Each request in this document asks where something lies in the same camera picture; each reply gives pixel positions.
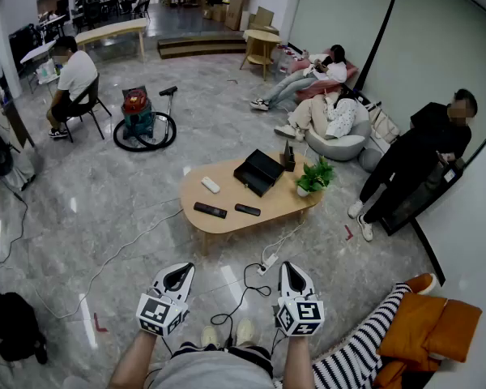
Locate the round wooden side table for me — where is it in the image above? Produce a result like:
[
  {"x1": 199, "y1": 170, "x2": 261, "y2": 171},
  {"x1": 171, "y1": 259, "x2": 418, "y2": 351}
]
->
[{"x1": 239, "y1": 29, "x2": 284, "y2": 82}]

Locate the black storage box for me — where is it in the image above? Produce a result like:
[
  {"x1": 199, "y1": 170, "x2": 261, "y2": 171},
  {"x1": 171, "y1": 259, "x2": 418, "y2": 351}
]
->
[{"x1": 232, "y1": 148, "x2": 287, "y2": 198}]

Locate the striped blanket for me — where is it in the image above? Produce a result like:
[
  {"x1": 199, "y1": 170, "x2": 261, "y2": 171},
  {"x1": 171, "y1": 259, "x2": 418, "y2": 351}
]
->
[{"x1": 273, "y1": 282, "x2": 414, "y2": 389}]

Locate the cardboard sheet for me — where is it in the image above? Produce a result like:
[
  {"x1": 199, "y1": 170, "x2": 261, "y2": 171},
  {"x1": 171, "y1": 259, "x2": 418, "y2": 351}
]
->
[{"x1": 224, "y1": 0, "x2": 252, "y2": 32}]

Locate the oval wooden coffee table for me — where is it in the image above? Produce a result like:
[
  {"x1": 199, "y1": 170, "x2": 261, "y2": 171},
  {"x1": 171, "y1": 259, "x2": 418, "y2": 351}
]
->
[{"x1": 179, "y1": 151, "x2": 325, "y2": 257}]

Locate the black cable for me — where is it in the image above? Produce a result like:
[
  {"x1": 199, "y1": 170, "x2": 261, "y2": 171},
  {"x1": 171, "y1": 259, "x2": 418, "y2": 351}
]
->
[
  {"x1": 210, "y1": 262, "x2": 273, "y2": 340},
  {"x1": 0, "y1": 192, "x2": 29, "y2": 269}
]

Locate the brown desk organizer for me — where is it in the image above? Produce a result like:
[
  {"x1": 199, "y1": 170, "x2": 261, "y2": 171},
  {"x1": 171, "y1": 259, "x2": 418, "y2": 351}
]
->
[{"x1": 279, "y1": 139, "x2": 296, "y2": 173}]

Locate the person's shoe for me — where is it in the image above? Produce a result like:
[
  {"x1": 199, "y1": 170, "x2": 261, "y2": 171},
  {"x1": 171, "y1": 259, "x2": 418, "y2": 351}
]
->
[
  {"x1": 235, "y1": 318, "x2": 256, "y2": 347},
  {"x1": 200, "y1": 325, "x2": 220, "y2": 348}
]

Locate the red and teal vacuum cleaner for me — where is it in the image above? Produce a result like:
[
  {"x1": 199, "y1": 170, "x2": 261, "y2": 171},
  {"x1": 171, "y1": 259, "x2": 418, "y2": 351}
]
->
[{"x1": 113, "y1": 86, "x2": 178, "y2": 152}]

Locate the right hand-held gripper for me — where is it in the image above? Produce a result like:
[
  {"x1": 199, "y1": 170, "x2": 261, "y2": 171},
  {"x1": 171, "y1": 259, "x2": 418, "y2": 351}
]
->
[{"x1": 275, "y1": 261, "x2": 325, "y2": 338}]

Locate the long wooden bench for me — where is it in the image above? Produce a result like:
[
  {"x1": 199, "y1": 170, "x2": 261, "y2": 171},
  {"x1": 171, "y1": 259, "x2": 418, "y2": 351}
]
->
[{"x1": 75, "y1": 17, "x2": 149, "y2": 63}]

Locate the white table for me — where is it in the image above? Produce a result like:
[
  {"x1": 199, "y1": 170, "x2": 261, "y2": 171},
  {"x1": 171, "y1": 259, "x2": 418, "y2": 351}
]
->
[{"x1": 19, "y1": 41, "x2": 58, "y2": 95}]

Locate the person's left shoe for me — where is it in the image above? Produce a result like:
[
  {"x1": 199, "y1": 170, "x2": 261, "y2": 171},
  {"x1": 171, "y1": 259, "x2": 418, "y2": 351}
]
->
[{"x1": 200, "y1": 325, "x2": 220, "y2": 348}]

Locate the orange padded cushion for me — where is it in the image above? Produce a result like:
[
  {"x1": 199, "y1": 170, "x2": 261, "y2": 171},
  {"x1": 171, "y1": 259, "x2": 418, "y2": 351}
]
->
[{"x1": 377, "y1": 292, "x2": 483, "y2": 372}]

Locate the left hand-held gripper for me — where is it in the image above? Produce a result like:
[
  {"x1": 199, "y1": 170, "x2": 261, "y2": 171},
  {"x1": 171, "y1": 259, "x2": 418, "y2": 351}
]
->
[{"x1": 136, "y1": 263, "x2": 196, "y2": 338}]

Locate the white tote bag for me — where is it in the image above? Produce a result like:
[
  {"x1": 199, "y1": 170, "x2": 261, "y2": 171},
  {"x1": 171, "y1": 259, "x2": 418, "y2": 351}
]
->
[{"x1": 366, "y1": 101, "x2": 401, "y2": 144}]

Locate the white power strip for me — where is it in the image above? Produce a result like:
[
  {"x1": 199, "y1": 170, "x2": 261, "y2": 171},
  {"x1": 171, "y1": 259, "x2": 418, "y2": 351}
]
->
[{"x1": 257, "y1": 253, "x2": 279, "y2": 277}]

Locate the white cable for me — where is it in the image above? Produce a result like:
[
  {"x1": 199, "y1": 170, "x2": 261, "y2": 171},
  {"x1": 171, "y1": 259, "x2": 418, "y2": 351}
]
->
[
  {"x1": 261, "y1": 220, "x2": 305, "y2": 259},
  {"x1": 34, "y1": 207, "x2": 184, "y2": 319}
]

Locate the wooden step platform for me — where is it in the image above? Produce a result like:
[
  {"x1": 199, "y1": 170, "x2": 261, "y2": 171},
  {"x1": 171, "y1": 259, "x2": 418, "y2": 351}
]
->
[{"x1": 157, "y1": 34, "x2": 248, "y2": 60}]

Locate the grey round cushion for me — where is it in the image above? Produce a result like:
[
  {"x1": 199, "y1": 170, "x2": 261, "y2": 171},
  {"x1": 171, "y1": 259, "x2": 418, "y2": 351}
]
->
[{"x1": 358, "y1": 147, "x2": 384, "y2": 173}]

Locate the grey beanbag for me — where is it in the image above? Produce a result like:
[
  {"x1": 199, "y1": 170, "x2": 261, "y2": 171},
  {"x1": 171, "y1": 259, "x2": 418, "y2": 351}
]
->
[{"x1": 304, "y1": 107, "x2": 373, "y2": 162}]

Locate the rounded black remote control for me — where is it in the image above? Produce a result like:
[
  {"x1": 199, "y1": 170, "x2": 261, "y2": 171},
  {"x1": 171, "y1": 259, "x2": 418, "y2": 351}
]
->
[{"x1": 234, "y1": 203, "x2": 262, "y2": 217}]

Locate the person's right forearm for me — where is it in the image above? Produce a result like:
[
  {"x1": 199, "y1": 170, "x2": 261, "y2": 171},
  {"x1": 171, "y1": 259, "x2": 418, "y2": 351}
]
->
[{"x1": 282, "y1": 332, "x2": 315, "y2": 389}]

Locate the person's left forearm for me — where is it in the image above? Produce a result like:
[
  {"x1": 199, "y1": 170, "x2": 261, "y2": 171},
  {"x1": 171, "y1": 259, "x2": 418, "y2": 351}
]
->
[{"x1": 109, "y1": 329, "x2": 160, "y2": 389}]

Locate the person's right shoe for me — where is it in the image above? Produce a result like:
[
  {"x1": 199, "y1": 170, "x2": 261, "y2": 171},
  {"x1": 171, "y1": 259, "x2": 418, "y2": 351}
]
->
[{"x1": 235, "y1": 318, "x2": 256, "y2": 347}]

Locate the black chair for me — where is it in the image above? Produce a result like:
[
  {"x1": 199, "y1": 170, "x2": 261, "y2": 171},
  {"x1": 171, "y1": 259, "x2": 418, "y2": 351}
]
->
[{"x1": 58, "y1": 73, "x2": 113, "y2": 143}]

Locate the green potted plant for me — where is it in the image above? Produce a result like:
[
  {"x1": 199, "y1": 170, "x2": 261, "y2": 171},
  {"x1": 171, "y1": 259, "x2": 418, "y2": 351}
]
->
[{"x1": 294, "y1": 156, "x2": 336, "y2": 198}]

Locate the white remote control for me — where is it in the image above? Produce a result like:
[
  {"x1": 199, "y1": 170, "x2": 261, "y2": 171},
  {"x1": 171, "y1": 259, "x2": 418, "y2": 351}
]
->
[{"x1": 201, "y1": 176, "x2": 221, "y2": 195}]

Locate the person's grey shirt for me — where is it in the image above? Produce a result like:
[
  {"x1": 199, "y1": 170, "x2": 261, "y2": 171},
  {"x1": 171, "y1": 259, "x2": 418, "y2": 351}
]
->
[{"x1": 153, "y1": 350, "x2": 276, "y2": 389}]

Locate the pink sofa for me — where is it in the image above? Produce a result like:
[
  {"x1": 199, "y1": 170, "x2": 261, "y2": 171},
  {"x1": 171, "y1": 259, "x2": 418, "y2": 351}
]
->
[{"x1": 285, "y1": 49, "x2": 360, "y2": 105}]

